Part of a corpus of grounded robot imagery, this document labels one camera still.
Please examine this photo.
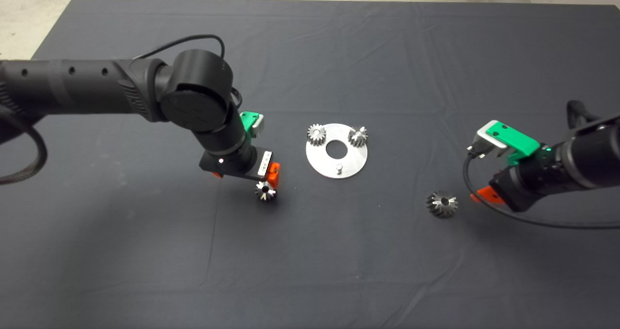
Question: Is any thick black right camera cable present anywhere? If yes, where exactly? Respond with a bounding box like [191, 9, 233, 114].
[463, 147, 620, 230]

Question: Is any dark grey table cloth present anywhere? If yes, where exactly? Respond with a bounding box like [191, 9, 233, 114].
[0, 0, 620, 329]

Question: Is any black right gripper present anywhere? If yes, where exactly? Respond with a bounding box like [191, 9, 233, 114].
[469, 155, 567, 212]

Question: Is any thin black left camera cable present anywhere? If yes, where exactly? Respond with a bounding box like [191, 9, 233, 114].
[133, 34, 243, 110]

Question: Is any large steel gear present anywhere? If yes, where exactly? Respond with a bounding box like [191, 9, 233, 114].
[426, 191, 459, 219]

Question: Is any green right camera mount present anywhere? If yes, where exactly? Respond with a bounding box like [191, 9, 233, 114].
[486, 121, 541, 166]

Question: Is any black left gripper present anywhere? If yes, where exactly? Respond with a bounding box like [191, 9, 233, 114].
[200, 147, 282, 190]

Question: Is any braided black left arm cable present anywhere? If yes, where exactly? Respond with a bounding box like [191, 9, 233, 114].
[0, 111, 48, 185]

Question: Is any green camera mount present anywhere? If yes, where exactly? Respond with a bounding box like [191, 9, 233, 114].
[486, 121, 541, 166]
[241, 112, 261, 136]

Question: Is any green left camera mount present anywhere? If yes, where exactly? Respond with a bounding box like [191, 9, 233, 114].
[241, 112, 261, 136]

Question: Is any round metal plate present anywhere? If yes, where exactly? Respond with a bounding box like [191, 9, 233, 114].
[306, 123, 369, 179]

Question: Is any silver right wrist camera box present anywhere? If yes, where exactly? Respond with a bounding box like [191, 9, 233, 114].
[467, 121, 509, 161]

